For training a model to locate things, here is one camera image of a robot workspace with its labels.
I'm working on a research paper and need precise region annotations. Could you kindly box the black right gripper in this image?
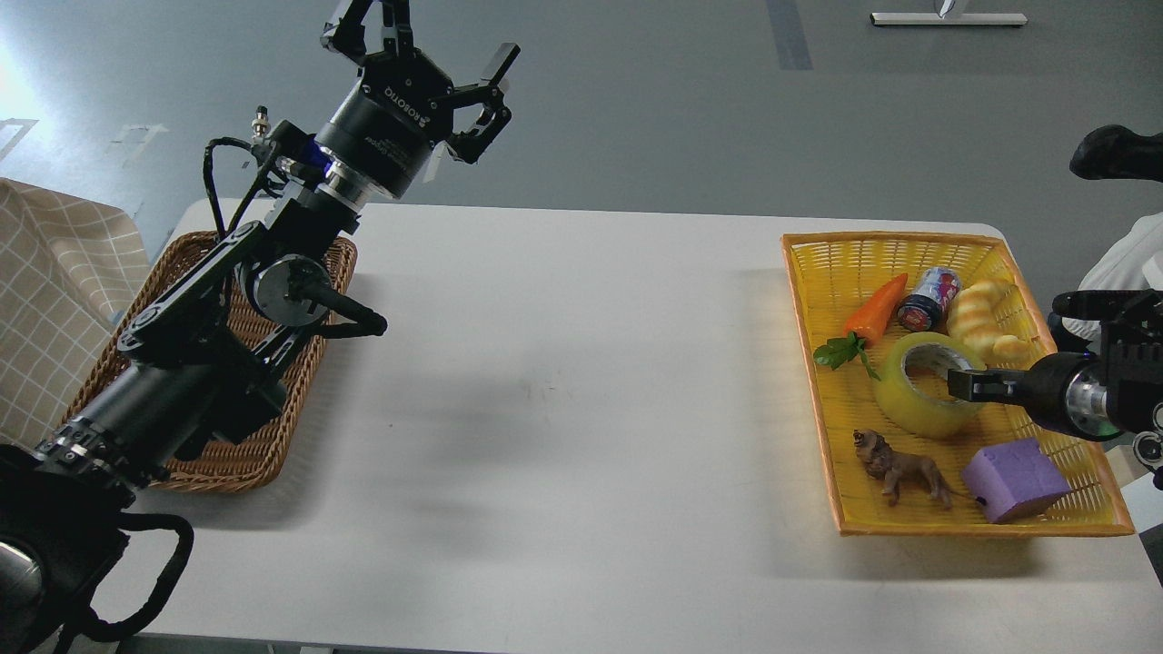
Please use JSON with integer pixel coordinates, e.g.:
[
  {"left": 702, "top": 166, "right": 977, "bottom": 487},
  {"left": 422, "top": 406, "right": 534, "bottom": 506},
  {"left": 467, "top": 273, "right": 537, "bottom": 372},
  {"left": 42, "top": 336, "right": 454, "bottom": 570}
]
[{"left": 947, "top": 351, "right": 1105, "bottom": 442}]

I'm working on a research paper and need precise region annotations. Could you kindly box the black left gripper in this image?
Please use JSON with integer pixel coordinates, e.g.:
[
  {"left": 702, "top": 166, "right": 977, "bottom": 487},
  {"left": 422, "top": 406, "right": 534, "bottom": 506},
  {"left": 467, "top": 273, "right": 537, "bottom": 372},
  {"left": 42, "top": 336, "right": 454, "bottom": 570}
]
[{"left": 315, "top": 0, "right": 521, "bottom": 198}]

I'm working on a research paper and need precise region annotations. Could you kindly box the yellow tape roll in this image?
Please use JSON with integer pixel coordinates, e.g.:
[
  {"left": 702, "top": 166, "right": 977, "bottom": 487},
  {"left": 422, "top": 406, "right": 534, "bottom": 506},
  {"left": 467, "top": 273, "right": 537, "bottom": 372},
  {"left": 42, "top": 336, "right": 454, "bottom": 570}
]
[{"left": 873, "top": 332, "right": 985, "bottom": 439}]

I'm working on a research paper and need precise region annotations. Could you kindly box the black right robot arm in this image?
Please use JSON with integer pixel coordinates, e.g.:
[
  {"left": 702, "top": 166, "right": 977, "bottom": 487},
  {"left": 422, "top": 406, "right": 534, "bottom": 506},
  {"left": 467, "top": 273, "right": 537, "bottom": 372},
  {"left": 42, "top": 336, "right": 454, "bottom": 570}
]
[{"left": 947, "top": 289, "right": 1162, "bottom": 488}]

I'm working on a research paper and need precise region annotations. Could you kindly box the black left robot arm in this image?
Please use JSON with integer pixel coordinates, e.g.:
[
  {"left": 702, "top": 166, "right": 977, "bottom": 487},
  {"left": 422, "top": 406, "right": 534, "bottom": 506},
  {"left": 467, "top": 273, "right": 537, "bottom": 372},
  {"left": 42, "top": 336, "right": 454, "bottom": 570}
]
[{"left": 3, "top": 1, "right": 520, "bottom": 653}]

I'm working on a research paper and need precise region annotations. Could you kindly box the small drink can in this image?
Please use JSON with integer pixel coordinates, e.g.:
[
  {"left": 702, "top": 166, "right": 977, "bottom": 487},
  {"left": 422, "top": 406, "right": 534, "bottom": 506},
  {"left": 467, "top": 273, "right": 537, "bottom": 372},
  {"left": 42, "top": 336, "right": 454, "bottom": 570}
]
[{"left": 897, "top": 266, "right": 962, "bottom": 332}]

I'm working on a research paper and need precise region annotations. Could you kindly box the purple foam block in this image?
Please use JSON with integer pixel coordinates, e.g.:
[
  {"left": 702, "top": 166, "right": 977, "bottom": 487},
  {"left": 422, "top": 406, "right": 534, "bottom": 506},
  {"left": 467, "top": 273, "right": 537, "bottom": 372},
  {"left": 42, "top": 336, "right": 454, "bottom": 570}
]
[{"left": 959, "top": 438, "right": 1072, "bottom": 524}]

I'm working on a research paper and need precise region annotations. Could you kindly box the yellow plastic basket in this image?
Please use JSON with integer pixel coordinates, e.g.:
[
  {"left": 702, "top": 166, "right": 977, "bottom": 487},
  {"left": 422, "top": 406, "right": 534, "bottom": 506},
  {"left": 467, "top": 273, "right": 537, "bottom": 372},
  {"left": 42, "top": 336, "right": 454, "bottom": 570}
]
[{"left": 782, "top": 232, "right": 1134, "bottom": 539}]

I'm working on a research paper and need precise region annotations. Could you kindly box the brown toy lion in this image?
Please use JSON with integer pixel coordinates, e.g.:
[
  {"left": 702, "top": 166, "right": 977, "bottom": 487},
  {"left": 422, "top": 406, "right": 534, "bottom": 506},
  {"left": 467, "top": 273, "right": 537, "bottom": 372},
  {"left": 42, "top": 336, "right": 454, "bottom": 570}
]
[{"left": 852, "top": 428, "right": 954, "bottom": 510}]

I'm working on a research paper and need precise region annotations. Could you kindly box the orange toy carrot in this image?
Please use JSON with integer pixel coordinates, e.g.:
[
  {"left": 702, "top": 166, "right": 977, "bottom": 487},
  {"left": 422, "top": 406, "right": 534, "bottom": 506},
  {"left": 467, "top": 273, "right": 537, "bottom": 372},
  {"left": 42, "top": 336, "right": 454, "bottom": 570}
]
[{"left": 811, "top": 272, "right": 909, "bottom": 381}]

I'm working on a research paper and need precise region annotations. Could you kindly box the person in white clothing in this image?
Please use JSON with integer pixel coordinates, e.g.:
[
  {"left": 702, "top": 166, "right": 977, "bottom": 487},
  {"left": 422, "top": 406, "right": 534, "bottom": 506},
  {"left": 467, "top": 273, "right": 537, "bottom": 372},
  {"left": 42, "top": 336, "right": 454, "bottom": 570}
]
[{"left": 1048, "top": 213, "right": 1162, "bottom": 351}]

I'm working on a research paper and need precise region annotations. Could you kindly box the white stand base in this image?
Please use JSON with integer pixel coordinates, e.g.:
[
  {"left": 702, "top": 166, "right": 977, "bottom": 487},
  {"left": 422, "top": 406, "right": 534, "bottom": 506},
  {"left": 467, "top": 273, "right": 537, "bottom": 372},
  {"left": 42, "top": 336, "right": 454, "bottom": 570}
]
[{"left": 870, "top": 12, "right": 1029, "bottom": 28}]

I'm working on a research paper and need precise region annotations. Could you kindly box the beige checkered cloth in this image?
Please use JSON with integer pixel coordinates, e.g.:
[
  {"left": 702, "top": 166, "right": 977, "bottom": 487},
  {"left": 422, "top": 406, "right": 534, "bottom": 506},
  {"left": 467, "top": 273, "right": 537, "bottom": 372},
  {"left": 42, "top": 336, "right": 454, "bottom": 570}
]
[{"left": 1, "top": 179, "right": 151, "bottom": 450}]

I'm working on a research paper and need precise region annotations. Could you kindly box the brown wicker basket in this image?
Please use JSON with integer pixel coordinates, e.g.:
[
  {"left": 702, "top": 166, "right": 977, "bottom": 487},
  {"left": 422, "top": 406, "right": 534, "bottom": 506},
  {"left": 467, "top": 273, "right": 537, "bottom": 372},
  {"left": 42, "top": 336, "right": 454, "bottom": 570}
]
[{"left": 56, "top": 230, "right": 359, "bottom": 493}]

